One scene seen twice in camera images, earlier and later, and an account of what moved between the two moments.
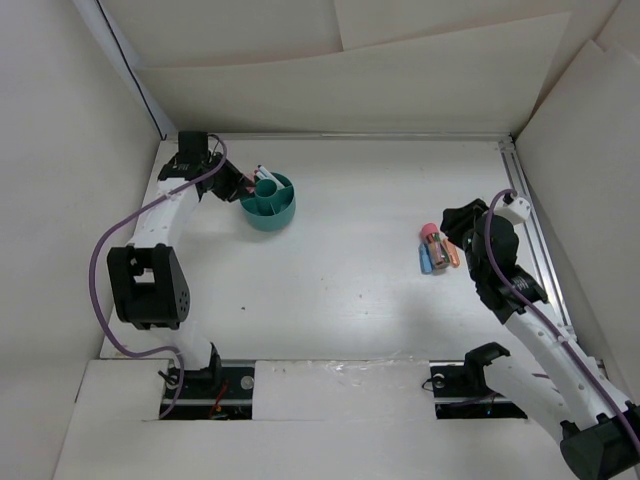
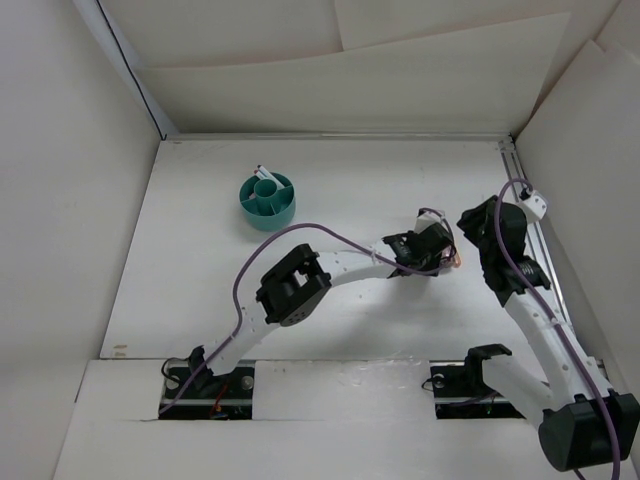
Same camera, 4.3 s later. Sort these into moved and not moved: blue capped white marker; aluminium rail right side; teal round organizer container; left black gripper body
Moved: left black gripper body
Not moved: aluminium rail right side; teal round organizer container; blue capped white marker
